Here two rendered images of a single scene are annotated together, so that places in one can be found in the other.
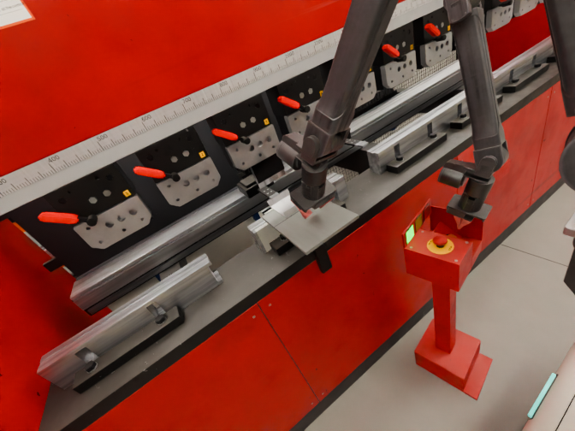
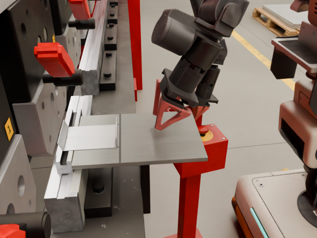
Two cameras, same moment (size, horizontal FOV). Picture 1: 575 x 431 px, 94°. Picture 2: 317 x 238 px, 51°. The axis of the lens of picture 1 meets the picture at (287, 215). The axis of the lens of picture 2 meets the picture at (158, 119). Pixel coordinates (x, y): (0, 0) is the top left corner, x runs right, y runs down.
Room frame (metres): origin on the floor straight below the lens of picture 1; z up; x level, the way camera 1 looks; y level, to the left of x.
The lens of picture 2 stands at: (0.48, 0.51, 1.41)
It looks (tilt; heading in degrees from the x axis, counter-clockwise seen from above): 32 degrees down; 284
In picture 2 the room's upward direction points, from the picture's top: straight up
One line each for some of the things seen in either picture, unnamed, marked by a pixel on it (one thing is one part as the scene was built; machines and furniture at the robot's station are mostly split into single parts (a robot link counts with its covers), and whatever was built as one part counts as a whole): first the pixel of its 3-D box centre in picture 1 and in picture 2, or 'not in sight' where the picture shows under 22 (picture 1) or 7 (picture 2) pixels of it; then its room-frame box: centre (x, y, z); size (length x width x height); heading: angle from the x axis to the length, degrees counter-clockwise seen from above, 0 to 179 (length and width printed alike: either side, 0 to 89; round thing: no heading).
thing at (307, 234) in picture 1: (305, 216); (138, 136); (0.66, -0.05, 1.00); 0.26 x 0.18 x 0.01; 19
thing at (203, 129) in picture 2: (440, 243); (202, 131); (0.55, -0.40, 0.79); 0.04 x 0.04 x 0.04
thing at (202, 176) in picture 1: (180, 166); (10, 68); (0.72, 0.21, 1.26); 0.15 x 0.09 x 0.17; 109
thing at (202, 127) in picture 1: (174, 173); not in sight; (1.20, 0.39, 1.12); 1.13 x 0.02 x 0.44; 109
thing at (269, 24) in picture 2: not in sight; (296, 22); (-0.30, -4.48, 0.07); 1.20 x 0.82 x 0.14; 111
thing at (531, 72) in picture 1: (525, 78); (112, 14); (1.21, -1.35, 0.89); 0.30 x 0.05 x 0.03; 109
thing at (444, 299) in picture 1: (444, 309); (187, 208); (0.59, -0.43, 0.39); 0.06 x 0.06 x 0.54; 32
